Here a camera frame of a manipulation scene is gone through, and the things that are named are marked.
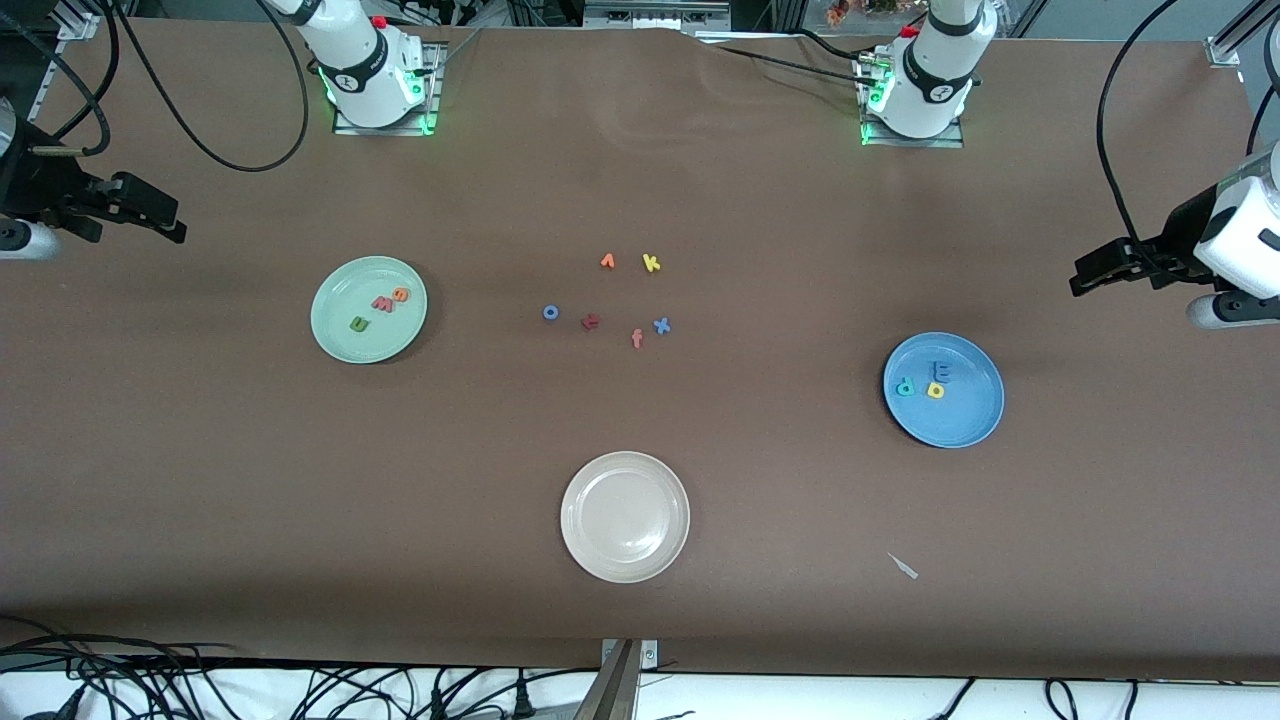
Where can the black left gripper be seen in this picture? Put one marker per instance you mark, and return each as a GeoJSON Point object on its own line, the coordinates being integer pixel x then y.
{"type": "Point", "coordinates": [1183, 232]}

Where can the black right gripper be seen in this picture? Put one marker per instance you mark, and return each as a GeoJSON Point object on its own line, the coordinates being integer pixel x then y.
{"type": "Point", "coordinates": [40, 187]}

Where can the blue foam letter m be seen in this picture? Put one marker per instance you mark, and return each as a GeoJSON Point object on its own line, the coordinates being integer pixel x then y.
{"type": "Point", "coordinates": [942, 372]}

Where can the salmon foam letter w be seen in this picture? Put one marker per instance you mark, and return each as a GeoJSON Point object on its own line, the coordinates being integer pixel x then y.
{"type": "Point", "coordinates": [383, 304]}

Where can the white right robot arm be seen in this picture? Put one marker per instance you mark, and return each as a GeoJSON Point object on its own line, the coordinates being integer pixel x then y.
{"type": "Point", "coordinates": [365, 70]}

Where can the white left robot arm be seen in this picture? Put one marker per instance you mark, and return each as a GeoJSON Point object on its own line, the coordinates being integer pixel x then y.
{"type": "Point", "coordinates": [930, 80]}

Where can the aluminium profile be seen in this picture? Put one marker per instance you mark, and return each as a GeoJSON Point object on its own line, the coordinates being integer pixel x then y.
{"type": "Point", "coordinates": [85, 20]}
{"type": "Point", "coordinates": [1235, 35]}

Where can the blue plate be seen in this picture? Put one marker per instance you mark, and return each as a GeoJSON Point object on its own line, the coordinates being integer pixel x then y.
{"type": "Point", "coordinates": [960, 420]}

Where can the pale green plate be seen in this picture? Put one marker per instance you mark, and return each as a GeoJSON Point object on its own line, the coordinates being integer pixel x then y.
{"type": "Point", "coordinates": [385, 340]}

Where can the white paper scrap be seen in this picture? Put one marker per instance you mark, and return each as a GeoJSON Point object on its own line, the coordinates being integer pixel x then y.
{"type": "Point", "coordinates": [903, 567]}

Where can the dried flowers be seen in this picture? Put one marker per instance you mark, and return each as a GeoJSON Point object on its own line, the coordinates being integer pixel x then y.
{"type": "Point", "coordinates": [865, 8]}

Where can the brown table mat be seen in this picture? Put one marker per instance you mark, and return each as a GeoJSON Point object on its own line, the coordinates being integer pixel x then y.
{"type": "Point", "coordinates": [640, 420]}

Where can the beige plate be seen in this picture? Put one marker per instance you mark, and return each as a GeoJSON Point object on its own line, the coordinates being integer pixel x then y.
{"type": "Point", "coordinates": [625, 517]}

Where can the aluminium edge rail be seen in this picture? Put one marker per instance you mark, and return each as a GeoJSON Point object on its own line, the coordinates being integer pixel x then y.
{"type": "Point", "coordinates": [44, 70]}

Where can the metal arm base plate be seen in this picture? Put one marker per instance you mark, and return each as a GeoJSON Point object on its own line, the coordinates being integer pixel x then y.
{"type": "Point", "coordinates": [910, 143]}
{"type": "Point", "coordinates": [432, 90]}

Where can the grey metal frame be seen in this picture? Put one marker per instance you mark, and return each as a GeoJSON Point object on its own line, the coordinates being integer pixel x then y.
{"type": "Point", "coordinates": [655, 12]}

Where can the metal clamp bracket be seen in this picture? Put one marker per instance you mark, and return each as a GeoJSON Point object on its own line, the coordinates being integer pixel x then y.
{"type": "Point", "coordinates": [615, 690]}

